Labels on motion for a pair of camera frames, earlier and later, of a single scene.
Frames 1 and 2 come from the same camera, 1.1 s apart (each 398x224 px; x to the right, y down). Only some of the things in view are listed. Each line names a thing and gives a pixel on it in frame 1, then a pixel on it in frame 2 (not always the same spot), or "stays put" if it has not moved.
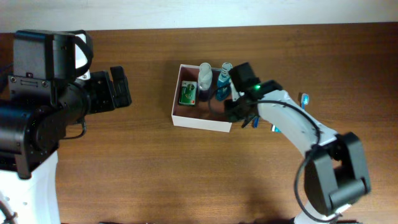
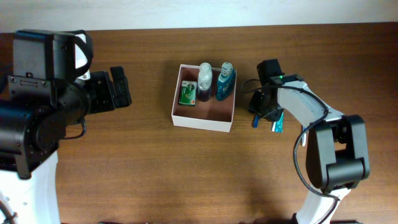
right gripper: [235, 109] → [263, 104]
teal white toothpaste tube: [275, 129] stays put
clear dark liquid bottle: [205, 78] stays put
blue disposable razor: [255, 122] stays put
